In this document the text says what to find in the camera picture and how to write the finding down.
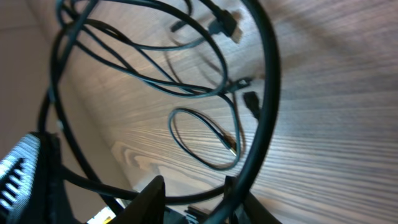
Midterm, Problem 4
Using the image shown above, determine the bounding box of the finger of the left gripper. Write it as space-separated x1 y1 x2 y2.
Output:
1 132 72 224

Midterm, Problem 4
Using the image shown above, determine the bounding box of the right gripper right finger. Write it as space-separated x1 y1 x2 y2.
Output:
228 192 282 224

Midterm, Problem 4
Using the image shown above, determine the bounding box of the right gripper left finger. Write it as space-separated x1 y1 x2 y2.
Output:
108 175 165 224

